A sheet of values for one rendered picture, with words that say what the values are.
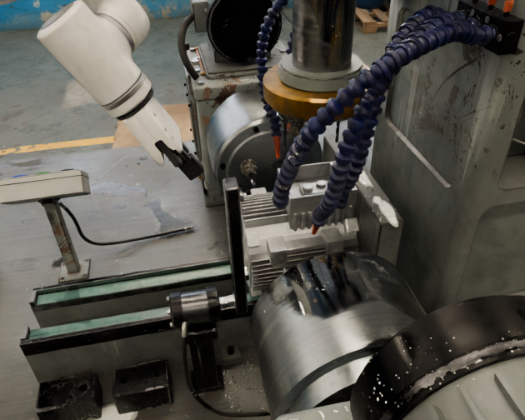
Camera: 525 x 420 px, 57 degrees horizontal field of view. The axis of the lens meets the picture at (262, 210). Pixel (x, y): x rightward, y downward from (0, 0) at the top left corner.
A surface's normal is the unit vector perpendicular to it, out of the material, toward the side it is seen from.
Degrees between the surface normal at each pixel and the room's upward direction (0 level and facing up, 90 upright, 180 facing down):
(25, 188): 52
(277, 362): 62
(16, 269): 0
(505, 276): 90
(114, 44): 69
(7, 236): 0
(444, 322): 23
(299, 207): 90
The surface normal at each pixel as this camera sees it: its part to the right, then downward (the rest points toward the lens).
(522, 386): -0.11, -0.79
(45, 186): 0.14, -0.03
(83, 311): 0.20, 0.58
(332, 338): -0.37, -0.69
